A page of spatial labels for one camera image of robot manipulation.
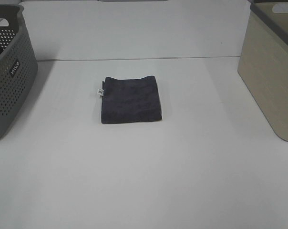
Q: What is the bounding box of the dark grey towel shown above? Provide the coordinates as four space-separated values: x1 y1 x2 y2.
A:
100 76 162 124

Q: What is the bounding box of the beige plastic storage bin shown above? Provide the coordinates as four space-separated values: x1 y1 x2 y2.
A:
237 0 288 142

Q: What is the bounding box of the grey perforated plastic basket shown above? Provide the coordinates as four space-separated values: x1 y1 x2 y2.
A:
0 4 38 139

